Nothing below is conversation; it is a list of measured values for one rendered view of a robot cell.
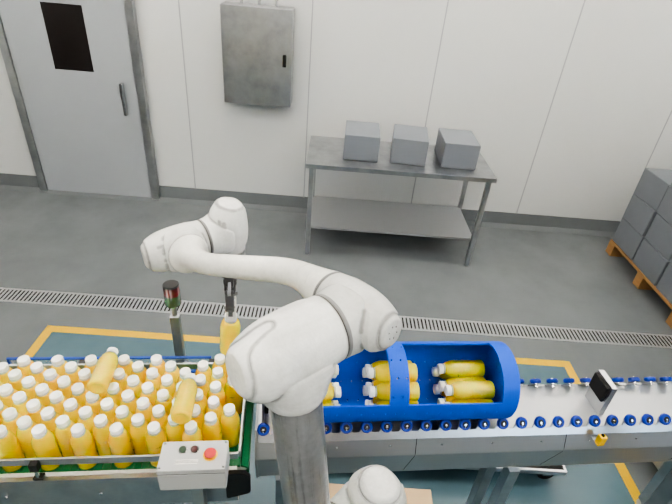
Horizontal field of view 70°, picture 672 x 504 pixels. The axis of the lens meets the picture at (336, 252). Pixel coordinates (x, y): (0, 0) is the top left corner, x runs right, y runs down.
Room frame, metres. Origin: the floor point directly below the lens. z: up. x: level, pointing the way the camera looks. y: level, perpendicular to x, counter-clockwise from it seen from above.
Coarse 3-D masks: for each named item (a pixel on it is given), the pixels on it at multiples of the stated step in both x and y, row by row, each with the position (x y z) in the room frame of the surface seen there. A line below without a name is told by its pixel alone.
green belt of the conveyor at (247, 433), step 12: (252, 408) 1.23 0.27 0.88; (240, 420) 1.15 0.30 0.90; (252, 420) 1.18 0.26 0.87; (0, 468) 0.88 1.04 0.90; (24, 468) 0.89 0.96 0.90; (60, 468) 0.90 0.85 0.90; (72, 468) 0.91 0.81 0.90; (96, 468) 0.91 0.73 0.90; (108, 468) 0.92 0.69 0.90; (120, 468) 0.92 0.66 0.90; (132, 468) 0.93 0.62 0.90; (144, 468) 0.93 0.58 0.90; (156, 468) 0.93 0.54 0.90
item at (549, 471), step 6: (474, 468) 1.57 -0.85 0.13; (498, 468) 1.57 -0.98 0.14; (522, 468) 1.58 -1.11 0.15; (528, 468) 1.59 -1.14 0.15; (534, 468) 1.59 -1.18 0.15; (540, 468) 1.59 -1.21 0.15; (546, 468) 1.59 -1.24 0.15; (552, 468) 1.60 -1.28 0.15; (558, 468) 1.60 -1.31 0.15; (564, 468) 1.61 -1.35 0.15; (540, 474) 1.63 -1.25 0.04; (546, 474) 1.58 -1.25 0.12; (552, 474) 1.58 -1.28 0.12; (558, 474) 1.58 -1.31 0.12; (564, 474) 1.58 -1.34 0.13
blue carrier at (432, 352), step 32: (384, 352) 1.38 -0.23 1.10; (416, 352) 1.40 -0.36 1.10; (448, 352) 1.41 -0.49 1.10; (480, 352) 1.43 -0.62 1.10; (352, 384) 1.31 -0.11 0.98; (512, 384) 1.19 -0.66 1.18; (352, 416) 1.08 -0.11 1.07; (384, 416) 1.10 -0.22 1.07; (416, 416) 1.12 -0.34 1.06; (448, 416) 1.13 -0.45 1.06; (480, 416) 1.15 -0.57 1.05
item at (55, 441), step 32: (0, 384) 1.10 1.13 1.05; (160, 384) 1.17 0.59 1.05; (0, 416) 0.98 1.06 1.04; (32, 416) 0.99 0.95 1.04; (128, 416) 1.01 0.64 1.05; (160, 416) 1.02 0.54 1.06; (0, 448) 0.87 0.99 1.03; (32, 448) 0.90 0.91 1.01; (64, 448) 0.93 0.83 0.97; (96, 448) 0.96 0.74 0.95; (128, 448) 0.94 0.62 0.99; (160, 448) 0.94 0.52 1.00
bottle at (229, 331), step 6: (222, 324) 1.17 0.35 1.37; (228, 324) 1.16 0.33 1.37; (234, 324) 1.16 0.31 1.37; (222, 330) 1.16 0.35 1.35; (228, 330) 1.15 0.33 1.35; (234, 330) 1.16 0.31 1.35; (222, 336) 1.16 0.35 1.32; (228, 336) 1.15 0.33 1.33; (234, 336) 1.16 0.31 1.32; (222, 342) 1.16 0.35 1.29; (228, 342) 1.15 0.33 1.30; (222, 348) 1.17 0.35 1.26; (228, 348) 1.16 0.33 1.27
